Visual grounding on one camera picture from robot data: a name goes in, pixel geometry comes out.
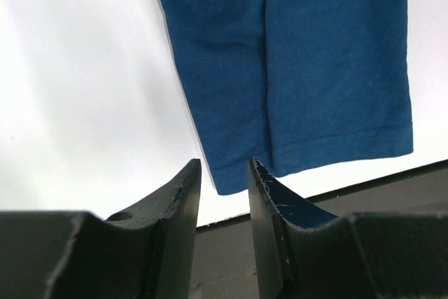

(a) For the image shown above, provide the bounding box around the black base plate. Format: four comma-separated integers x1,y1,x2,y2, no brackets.
189,160,447,299

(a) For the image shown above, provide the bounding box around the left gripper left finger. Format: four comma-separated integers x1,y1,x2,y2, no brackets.
1,159,202,299

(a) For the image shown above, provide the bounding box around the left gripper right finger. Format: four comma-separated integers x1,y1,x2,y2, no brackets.
248,159,447,298

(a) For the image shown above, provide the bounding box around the navy blue t shirt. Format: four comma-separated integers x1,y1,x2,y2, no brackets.
161,0,413,195

